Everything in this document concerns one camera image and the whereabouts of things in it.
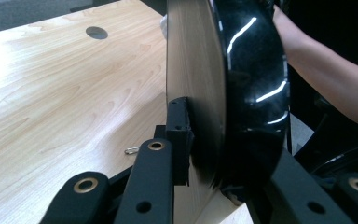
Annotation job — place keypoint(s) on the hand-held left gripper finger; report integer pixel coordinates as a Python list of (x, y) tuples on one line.
[(178, 137)]

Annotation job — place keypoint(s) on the square panda picture board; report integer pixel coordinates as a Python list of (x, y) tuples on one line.
[(245, 93)]

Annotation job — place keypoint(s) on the small metal clip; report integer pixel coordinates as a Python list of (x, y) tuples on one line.
[(132, 150)]

